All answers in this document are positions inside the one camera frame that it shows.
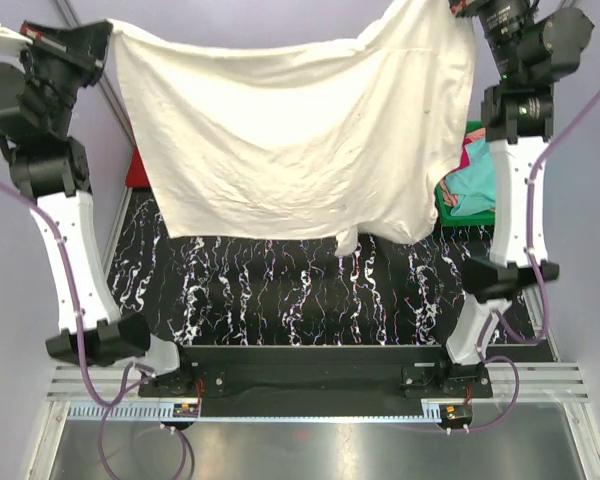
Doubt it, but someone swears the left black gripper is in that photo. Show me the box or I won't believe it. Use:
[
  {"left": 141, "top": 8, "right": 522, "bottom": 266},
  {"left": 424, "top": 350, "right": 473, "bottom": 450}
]
[{"left": 14, "top": 19, "right": 111, "bottom": 135}]

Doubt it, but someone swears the cream white t shirt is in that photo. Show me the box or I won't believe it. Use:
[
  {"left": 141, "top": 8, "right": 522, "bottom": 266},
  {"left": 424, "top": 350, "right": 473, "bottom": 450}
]
[{"left": 110, "top": 1, "right": 476, "bottom": 256}]

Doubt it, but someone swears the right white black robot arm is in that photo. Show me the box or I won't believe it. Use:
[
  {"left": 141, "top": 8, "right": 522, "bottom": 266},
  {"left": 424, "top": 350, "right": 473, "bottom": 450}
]
[{"left": 430, "top": 1, "right": 594, "bottom": 397}]

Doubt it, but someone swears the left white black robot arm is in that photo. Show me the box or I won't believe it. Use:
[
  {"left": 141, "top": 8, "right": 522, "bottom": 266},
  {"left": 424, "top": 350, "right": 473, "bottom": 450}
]
[{"left": 0, "top": 21, "right": 196, "bottom": 396}]

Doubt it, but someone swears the salmon pink t shirt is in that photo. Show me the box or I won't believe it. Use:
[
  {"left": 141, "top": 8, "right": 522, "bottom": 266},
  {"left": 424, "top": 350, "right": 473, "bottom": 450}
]
[{"left": 464, "top": 127, "right": 486, "bottom": 144}]

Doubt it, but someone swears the folded red t shirt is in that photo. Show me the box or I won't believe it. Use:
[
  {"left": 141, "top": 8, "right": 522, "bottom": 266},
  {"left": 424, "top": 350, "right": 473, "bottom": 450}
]
[{"left": 125, "top": 147, "right": 150, "bottom": 189}]

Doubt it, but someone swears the magenta t shirt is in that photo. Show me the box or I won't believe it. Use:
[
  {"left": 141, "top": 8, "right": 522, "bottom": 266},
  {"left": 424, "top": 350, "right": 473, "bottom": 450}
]
[{"left": 458, "top": 138, "right": 472, "bottom": 170}]

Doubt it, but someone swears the teal t shirt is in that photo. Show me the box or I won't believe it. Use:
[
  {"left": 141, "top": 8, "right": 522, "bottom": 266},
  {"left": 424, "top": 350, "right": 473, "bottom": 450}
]
[{"left": 444, "top": 138, "right": 496, "bottom": 216}]

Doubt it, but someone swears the green plastic bin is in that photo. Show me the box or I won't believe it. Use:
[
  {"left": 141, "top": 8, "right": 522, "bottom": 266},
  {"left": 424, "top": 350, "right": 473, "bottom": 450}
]
[{"left": 435, "top": 120, "right": 495, "bottom": 227}]

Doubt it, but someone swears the left aluminium corner post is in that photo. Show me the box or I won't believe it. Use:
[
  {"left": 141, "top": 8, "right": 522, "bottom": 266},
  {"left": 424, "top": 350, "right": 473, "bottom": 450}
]
[{"left": 50, "top": 0, "right": 134, "bottom": 145}]

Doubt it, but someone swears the aluminium corner post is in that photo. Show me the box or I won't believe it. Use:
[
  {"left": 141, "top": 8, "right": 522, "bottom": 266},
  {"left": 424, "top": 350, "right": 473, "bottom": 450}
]
[
  {"left": 557, "top": 0, "right": 581, "bottom": 9},
  {"left": 50, "top": 0, "right": 134, "bottom": 145}
]

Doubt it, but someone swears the right aluminium corner post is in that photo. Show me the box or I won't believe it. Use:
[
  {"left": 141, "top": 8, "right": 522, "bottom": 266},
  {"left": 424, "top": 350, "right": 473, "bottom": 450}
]
[{"left": 557, "top": 0, "right": 581, "bottom": 9}]

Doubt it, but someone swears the grey slotted cable duct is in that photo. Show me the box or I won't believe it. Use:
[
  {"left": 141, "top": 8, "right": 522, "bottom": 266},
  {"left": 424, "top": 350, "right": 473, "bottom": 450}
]
[{"left": 68, "top": 400, "right": 473, "bottom": 424}]

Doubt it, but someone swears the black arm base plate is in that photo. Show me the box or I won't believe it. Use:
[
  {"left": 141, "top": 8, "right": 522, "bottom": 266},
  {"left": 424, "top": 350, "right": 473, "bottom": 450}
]
[{"left": 140, "top": 346, "right": 493, "bottom": 421}]

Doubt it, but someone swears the aluminium rail frame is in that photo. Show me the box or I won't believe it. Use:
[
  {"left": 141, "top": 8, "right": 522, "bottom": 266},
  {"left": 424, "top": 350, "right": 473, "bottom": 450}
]
[{"left": 46, "top": 362, "right": 588, "bottom": 402}]

